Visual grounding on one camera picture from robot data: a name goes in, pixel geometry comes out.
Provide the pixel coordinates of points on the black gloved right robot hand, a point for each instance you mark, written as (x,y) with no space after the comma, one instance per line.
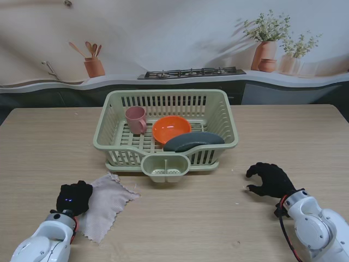
(272,180)

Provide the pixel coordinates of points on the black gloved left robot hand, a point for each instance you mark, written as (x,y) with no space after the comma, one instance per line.
(73,199)

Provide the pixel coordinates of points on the pale pink wiping cloth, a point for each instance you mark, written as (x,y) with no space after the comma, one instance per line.
(106,204)

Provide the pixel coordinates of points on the grey round plate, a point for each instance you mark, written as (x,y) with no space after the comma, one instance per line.
(191,140)

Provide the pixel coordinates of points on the pink plastic mug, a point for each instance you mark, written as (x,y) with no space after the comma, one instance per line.
(135,120)

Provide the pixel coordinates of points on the orange plastic bowl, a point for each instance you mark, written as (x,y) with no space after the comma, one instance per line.
(170,128)

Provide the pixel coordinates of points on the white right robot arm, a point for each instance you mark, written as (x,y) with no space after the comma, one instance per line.
(316,226)

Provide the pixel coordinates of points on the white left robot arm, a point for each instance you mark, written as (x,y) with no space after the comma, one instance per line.
(46,240)

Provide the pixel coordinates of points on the green cutlery holder cup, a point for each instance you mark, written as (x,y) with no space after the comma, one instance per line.
(163,177)

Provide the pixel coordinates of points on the green plastic dish rack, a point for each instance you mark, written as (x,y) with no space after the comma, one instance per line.
(163,92)

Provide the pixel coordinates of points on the printed kitchen backdrop banner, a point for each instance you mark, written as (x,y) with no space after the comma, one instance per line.
(163,41)

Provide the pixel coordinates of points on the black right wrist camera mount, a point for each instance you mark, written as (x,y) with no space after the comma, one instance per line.
(280,211)

